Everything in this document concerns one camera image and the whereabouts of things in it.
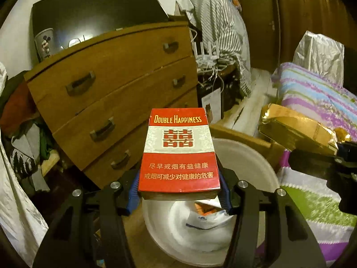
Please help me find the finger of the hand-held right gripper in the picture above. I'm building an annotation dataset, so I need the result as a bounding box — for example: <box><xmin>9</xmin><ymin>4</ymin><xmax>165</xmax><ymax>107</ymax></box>
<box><xmin>336</xmin><ymin>141</ymin><xmax>357</xmax><ymax>159</ymax></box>
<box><xmin>289</xmin><ymin>149</ymin><xmax>339</xmax><ymax>180</ymax></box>

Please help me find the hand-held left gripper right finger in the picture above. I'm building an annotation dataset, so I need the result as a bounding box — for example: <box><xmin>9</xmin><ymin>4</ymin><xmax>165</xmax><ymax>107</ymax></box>
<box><xmin>219</xmin><ymin>169</ymin><xmax>327</xmax><ymax>268</ymax></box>

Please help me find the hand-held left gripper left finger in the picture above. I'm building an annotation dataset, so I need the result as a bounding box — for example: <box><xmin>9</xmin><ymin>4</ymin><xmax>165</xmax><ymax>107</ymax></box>
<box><xmin>32</xmin><ymin>170</ymin><xmax>143</xmax><ymax>268</ymax></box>

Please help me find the white printed plastic bag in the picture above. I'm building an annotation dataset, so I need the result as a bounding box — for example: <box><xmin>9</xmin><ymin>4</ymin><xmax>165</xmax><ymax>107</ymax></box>
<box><xmin>170</xmin><ymin>201</ymin><xmax>237</xmax><ymax>246</ymax></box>

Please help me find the golden brown cardboard box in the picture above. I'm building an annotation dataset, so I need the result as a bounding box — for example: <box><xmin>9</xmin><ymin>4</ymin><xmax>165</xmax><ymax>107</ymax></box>
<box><xmin>258</xmin><ymin>103</ymin><xmax>352</xmax><ymax>157</ymax></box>

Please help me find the white plastic basin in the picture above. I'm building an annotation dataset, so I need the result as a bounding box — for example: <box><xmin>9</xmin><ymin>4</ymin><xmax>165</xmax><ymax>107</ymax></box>
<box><xmin>141</xmin><ymin>138</ymin><xmax>281</xmax><ymax>268</ymax></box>

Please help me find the red white cigarette box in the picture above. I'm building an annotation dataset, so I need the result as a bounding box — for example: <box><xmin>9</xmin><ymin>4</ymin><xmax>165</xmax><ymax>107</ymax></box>
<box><xmin>138</xmin><ymin>107</ymin><xmax>222</xmax><ymax>201</ymax></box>

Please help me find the orange packet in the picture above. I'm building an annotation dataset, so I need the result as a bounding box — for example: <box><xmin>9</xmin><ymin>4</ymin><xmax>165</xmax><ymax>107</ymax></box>
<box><xmin>194</xmin><ymin>201</ymin><xmax>224</xmax><ymax>217</ymax></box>

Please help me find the striped floral bedsheet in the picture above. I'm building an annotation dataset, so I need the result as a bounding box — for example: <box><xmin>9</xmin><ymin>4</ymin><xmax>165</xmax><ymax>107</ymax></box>
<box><xmin>272</xmin><ymin>61</ymin><xmax>357</xmax><ymax>260</ymax></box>

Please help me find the crinkled silver plastic bag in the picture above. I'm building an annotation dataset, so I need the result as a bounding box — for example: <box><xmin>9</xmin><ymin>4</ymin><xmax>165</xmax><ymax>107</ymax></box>
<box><xmin>292</xmin><ymin>30</ymin><xmax>345</xmax><ymax>86</ymax></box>

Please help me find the white printed carton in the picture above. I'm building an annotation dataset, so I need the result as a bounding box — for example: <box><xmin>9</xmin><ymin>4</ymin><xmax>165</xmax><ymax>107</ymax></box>
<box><xmin>201</xmin><ymin>88</ymin><xmax>222</xmax><ymax>123</ymax></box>

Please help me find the dark wooden side table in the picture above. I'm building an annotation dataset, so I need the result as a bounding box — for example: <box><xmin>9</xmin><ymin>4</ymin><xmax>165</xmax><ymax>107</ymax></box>
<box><xmin>197</xmin><ymin>64</ymin><xmax>251</xmax><ymax>120</ymax></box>

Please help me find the brown wooden dresser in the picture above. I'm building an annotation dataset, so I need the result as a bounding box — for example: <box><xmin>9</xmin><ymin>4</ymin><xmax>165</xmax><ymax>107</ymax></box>
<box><xmin>24</xmin><ymin>21</ymin><xmax>200</xmax><ymax>190</ymax></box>

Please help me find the grey printed garment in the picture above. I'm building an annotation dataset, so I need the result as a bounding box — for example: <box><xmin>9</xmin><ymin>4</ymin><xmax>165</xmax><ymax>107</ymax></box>
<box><xmin>10</xmin><ymin>134</ymin><xmax>51</xmax><ymax>190</ymax></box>

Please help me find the white cloth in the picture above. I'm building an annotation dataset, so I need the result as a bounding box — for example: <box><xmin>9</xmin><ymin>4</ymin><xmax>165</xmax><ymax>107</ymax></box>
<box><xmin>0</xmin><ymin>140</ymin><xmax>49</xmax><ymax>260</ymax></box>

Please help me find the red garment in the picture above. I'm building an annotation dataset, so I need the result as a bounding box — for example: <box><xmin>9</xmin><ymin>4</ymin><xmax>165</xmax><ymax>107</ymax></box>
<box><xmin>0</xmin><ymin>84</ymin><xmax>35</xmax><ymax>134</ymax></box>

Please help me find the white router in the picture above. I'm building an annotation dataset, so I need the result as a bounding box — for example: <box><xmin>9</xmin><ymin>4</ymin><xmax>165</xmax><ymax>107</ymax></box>
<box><xmin>192</xmin><ymin>40</ymin><xmax>221</xmax><ymax>70</ymax></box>

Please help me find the dark wooden wardrobe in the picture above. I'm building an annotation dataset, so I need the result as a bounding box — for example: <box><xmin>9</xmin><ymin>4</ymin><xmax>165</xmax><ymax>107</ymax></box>
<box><xmin>272</xmin><ymin>0</ymin><xmax>357</xmax><ymax>62</ymax></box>

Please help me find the dark brown door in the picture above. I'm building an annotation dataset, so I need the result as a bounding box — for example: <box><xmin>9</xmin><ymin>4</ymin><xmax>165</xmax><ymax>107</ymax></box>
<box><xmin>226</xmin><ymin>0</ymin><xmax>281</xmax><ymax>73</ymax></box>

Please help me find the grey striped cloth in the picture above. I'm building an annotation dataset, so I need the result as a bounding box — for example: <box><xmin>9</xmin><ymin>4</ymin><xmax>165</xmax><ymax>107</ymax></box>
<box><xmin>178</xmin><ymin>0</ymin><xmax>253</xmax><ymax>98</ymax></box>

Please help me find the cartoon mouse cup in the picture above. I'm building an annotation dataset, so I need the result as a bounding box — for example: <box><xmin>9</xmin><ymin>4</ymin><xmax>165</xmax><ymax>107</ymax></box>
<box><xmin>34</xmin><ymin>28</ymin><xmax>55</xmax><ymax>62</ymax></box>

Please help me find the black television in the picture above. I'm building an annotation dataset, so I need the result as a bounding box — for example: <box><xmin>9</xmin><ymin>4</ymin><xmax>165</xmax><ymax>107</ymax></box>
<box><xmin>31</xmin><ymin>0</ymin><xmax>170</xmax><ymax>62</ymax></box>

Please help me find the wooden bed frame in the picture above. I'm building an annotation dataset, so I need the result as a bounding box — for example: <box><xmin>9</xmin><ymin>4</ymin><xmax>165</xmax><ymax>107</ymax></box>
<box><xmin>210</xmin><ymin>124</ymin><xmax>285</xmax><ymax>171</ymax></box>

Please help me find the tangle of white cables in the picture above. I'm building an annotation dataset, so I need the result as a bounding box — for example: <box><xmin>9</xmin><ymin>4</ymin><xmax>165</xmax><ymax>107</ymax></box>
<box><xmin>195</xmin><ymin>56</ymin><xmax>232</xmax><ymax>90</ymax></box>

